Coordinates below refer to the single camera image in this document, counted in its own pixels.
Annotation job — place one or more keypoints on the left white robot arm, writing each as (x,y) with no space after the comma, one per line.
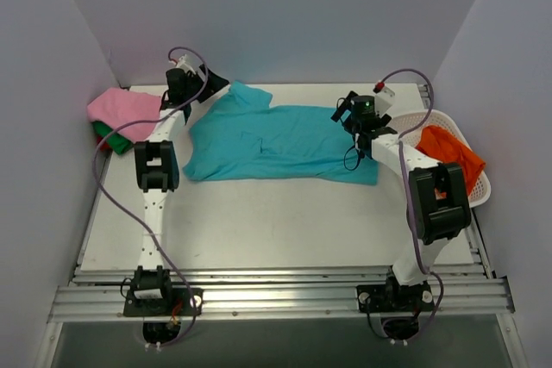
(157,175)

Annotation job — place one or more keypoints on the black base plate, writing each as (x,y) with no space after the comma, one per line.
(380,298)
(150,303)

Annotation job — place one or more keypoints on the aluminium rail frame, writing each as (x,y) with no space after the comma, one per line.
(267,253)

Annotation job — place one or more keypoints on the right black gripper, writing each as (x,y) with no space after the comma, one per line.
(343,111)

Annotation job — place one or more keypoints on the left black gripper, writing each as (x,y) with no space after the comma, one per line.
(203,78)

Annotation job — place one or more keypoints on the orange t-shirt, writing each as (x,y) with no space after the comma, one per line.
(438,143)

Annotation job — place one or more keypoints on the green folded t-shirt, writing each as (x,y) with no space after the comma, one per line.
(116,143)

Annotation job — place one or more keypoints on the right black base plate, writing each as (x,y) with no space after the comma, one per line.
(380,298)

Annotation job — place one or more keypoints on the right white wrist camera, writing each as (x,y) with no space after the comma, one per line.
(384,98)

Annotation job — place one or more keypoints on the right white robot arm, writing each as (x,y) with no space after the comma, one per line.
(437,206)

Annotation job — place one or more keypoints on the red folded t-shirt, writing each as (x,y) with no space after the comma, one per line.
(101,141)

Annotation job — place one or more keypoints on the teal t-shirt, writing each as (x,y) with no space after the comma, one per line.
(243,136)

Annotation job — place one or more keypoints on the pink folded t-shirt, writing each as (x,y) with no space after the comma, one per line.
(116,107)

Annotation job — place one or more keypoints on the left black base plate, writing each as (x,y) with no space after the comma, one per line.
(150,303)

